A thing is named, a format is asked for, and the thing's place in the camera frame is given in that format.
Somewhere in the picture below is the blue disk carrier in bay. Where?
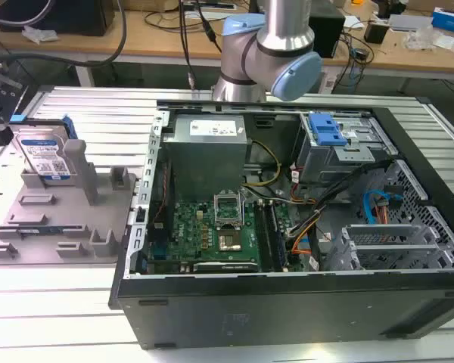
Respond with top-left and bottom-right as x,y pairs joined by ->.
308,113 -> 348,148

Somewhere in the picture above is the grey metal disk bay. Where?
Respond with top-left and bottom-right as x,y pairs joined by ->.
295,113 -> 398,186

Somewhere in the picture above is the hard disk in blue carrier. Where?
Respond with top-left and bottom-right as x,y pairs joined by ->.
8,115 -> 79,179

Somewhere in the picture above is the grey power supply unit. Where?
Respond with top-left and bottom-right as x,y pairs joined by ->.
162,114 -> 253,202

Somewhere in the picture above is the green motherboard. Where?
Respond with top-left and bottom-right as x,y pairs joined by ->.
148,199 -> 300,274

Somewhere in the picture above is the black RAM slot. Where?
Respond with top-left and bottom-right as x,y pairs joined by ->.
267,200 -> 288,271
253,200 -> 274,272

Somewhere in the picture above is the black graphics card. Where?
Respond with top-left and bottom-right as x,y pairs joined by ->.
179,260 -> 260,274

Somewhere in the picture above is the black open PC case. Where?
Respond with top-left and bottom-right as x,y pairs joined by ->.
108,98 -> 454,351

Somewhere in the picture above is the wooden desk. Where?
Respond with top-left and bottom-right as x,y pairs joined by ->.
0,0 -> 454,75

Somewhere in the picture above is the grey parts rack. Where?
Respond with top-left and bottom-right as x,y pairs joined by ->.
0,139 -> 141,265

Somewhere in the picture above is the black speaker box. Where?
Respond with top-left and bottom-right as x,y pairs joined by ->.
308,4 -> 346,59

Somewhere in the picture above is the RAM stick on rack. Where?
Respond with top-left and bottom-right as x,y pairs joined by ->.
16,225 -> 64,234

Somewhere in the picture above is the small black box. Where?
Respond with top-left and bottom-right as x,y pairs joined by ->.
363,20 -> 391,44

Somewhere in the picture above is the white crumpled plastic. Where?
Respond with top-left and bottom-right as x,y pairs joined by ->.
20,25 -> 59,42

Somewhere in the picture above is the clear plastic bag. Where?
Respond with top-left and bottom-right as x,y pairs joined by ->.
402,26 -> 444,51

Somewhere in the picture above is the black box on desk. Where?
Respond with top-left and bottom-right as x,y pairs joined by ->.
0,0 -> 116,37

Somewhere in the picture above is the blue white cardboard box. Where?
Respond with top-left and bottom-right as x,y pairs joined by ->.
431,6 -> 454,37

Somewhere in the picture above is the yellow black power wire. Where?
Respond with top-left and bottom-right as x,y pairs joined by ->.
242,139 -> 283,188

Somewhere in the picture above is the orange yellow wire bundle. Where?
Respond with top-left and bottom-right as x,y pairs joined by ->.
287,219 -> 319,258

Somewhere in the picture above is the black wire bundle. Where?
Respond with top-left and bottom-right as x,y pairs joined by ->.
289,160 -> 398,239

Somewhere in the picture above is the black hanging cable with plug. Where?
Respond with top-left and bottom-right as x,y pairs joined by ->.
178,0 -> 196,92

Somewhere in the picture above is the blue SATA wire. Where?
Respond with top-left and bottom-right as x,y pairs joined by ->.
362,188 -> 403,236

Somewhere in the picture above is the thick grey cable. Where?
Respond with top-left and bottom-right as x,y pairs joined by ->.
0,0 -> 128,69

